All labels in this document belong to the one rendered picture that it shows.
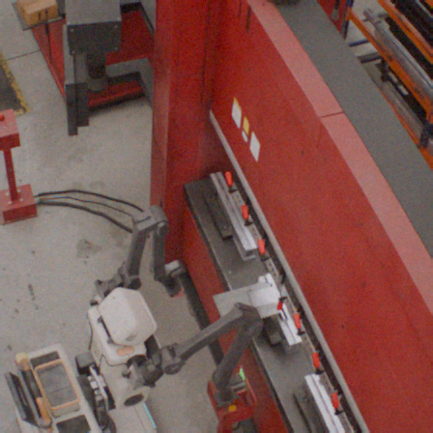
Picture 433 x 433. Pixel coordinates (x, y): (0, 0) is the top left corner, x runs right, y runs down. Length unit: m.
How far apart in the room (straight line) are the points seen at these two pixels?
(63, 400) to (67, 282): 1.52
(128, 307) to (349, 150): 1.17
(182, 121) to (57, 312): 1.54
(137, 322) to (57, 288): 1.80
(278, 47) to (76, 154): 2.90
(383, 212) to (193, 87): 1.57
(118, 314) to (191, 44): 1.22
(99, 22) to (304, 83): 1.13
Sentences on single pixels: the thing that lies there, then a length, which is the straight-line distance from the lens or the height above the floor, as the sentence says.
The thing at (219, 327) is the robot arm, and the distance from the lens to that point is 3.50.
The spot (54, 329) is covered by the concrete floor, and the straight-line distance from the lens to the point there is 5.13.
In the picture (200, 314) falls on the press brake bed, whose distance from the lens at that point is 5.12.
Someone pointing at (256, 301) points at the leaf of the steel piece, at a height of 1.00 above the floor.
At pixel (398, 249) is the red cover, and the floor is 2.30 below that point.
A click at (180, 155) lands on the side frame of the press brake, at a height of 1.11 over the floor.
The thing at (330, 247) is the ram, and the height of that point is 1.84.
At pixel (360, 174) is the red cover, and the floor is 2.30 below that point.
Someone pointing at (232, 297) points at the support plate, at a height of 1.00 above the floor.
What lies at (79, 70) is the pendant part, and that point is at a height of 1.57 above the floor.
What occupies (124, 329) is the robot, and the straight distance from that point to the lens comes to 3.54.
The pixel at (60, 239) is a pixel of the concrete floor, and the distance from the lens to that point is 5.48.
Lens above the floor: 4.41
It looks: 52 degrees down
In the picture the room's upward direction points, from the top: 7 degrees clockwise
